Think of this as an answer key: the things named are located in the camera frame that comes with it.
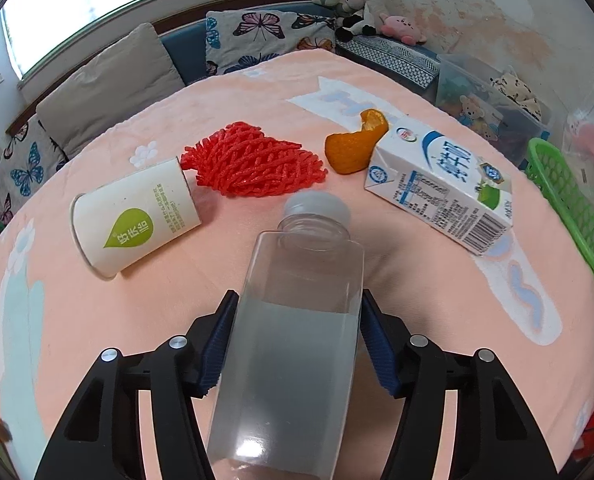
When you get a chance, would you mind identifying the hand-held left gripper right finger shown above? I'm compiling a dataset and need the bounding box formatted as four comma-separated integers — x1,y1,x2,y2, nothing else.
359,290,560,480

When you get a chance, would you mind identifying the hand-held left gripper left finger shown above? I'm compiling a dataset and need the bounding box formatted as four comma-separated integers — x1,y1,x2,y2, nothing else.
34,290,240,480

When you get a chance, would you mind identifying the clear plastic bottle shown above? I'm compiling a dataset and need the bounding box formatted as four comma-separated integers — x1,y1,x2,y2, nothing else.
206,191,365,480

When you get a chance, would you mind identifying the white paper cup green leaf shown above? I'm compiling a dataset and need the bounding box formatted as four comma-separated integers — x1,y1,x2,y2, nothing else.
71,157,201,279

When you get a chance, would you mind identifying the white milk carton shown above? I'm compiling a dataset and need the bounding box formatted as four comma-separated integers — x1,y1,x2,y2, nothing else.
364,115,514,256

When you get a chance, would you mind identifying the green plastic basket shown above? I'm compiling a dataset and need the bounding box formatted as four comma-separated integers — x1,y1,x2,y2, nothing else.
524,138,594,287

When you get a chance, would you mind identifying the red foam fruit net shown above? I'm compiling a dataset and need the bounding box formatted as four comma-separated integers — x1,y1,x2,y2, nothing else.
181,121,328,198

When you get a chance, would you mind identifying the orange peel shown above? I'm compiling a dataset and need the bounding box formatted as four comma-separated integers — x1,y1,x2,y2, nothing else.
325,109,390,175

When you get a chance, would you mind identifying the teddy bear toy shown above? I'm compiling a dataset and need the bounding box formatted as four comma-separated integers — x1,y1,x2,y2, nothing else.
459,97,498,137

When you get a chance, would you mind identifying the small butterfly print pillow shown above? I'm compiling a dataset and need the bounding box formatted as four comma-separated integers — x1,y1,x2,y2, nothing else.
0,115,68,228

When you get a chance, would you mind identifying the grey cushion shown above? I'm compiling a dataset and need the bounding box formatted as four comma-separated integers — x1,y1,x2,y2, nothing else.
36,22,185,158

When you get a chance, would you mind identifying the clear plastic storage box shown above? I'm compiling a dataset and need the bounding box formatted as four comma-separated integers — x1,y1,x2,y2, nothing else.
436,54,552,158

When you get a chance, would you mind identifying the blue patterned folded cloth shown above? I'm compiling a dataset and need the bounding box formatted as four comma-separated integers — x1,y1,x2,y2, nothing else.
337,37,440,93

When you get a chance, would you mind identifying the blue sofa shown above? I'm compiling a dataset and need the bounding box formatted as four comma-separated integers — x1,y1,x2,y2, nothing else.
159,2,338,86

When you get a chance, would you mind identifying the large butterfly print pillow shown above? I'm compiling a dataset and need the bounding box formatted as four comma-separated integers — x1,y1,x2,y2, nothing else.
206,9,336,76

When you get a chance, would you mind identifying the pink plush toy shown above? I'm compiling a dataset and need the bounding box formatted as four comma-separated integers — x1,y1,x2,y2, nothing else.
379,14,428,43

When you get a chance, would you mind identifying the window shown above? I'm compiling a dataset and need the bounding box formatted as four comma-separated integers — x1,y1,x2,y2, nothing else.
2,0,322,81

